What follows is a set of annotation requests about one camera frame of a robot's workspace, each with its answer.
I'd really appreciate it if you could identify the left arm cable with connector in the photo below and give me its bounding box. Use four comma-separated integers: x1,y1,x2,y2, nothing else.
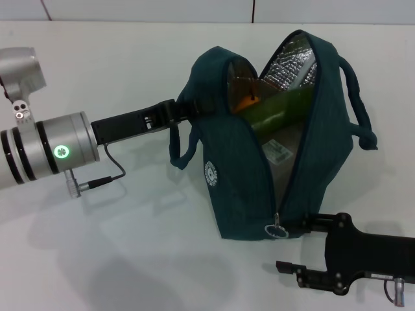
63,144,126,199

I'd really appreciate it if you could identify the clear plastic box blue seal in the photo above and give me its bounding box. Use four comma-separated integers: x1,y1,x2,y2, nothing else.
261,122,303,182

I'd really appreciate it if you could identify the orange yellow pear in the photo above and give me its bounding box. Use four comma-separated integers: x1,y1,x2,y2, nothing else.
232,93,261,114

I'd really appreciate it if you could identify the arm cable with connector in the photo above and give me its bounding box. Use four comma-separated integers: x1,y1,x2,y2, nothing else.
63,144,126,199
384,277,409,307

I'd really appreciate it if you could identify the green cucumber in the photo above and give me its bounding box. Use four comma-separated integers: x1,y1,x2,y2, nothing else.
241,86,314,136

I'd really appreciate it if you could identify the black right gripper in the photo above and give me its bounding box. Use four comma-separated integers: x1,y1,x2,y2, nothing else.
275,212,415,296

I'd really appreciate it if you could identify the right arm cable with connector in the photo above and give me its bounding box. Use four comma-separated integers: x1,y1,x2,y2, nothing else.
384,277,409,307

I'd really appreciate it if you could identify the dark teal lunch bag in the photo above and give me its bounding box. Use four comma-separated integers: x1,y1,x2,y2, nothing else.
169,29,379,242

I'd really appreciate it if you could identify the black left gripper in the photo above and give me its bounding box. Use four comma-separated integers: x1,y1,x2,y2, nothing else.
90,96,219,146

